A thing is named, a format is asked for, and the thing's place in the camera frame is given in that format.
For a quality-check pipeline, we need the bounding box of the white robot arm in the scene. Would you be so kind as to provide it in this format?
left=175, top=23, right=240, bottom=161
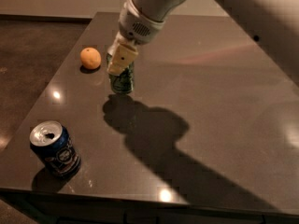
left=107, top=0, right=299, bottom=82

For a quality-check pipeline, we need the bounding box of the blue soda can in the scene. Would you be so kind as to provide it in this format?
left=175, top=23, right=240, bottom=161
left=29, top=120, right=81, bottom=178

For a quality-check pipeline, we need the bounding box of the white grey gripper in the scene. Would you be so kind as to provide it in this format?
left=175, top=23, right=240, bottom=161
left=107, top=0, right=164, bottom=77

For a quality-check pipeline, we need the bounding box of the green soda can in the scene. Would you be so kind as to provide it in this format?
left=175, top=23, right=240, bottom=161
left=109, top=63, right=135, bottom=94

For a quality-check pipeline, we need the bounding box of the orange fruit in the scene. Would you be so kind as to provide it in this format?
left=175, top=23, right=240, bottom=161
left=80, top=48, right=102, bottom=70

